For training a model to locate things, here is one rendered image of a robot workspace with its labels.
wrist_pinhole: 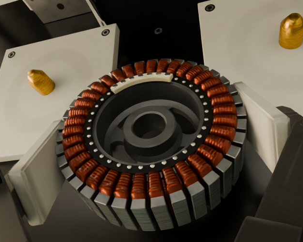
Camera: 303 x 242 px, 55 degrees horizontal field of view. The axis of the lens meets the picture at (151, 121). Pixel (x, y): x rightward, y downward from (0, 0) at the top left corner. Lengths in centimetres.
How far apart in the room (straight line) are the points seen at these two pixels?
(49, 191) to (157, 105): 8
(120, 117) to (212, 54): 12
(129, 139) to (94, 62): 16
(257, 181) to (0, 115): 26
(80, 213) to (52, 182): 10
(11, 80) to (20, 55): 4
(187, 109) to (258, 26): 13
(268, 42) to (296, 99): 6
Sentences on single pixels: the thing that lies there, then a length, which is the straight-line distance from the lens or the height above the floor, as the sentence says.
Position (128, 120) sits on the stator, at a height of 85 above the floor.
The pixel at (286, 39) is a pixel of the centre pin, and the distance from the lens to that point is 27.
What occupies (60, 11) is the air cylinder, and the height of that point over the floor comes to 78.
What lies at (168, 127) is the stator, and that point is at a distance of 17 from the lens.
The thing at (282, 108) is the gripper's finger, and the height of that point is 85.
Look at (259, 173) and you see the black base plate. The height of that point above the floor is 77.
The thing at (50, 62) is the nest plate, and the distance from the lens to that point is 36.
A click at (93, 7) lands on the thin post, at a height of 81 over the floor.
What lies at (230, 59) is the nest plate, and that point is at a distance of 27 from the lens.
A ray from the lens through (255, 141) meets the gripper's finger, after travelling 16.
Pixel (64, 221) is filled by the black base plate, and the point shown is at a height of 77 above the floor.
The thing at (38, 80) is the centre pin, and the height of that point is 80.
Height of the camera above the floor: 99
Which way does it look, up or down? 57 degrees down
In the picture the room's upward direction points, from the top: 32 degrees counter-clockwise
